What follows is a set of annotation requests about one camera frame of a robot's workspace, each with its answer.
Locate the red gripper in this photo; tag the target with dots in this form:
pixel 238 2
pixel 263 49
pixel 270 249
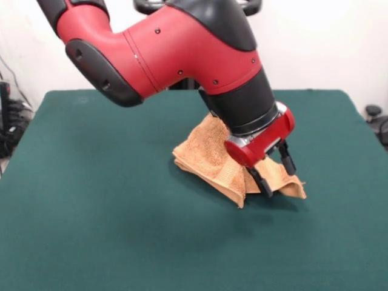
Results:
pixel 251 154

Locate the orange terry towel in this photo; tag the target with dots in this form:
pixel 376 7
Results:
pixel 200 148

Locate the dark green table cloth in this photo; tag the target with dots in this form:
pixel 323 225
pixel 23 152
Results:
pixel 91 212

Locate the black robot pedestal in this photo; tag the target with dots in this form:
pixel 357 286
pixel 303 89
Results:
pixel 185 85

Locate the black equipment box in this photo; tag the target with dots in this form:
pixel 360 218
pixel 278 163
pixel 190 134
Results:
pixel 4 100

